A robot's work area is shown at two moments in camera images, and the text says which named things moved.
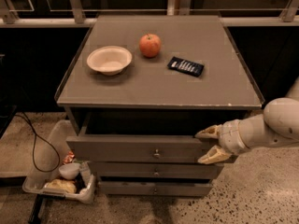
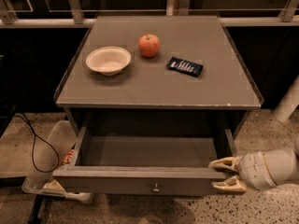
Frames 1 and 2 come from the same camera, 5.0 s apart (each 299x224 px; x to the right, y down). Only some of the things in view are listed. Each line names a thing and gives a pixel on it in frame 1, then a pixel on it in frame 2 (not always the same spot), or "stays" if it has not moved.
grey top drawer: (139, 135) -> (143, 165)
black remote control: (186, 66) stays
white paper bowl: (109, 60) stays
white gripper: (230, 138) -> (252, 170)
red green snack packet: (69, 158) stays
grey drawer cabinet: (136, 90) stays
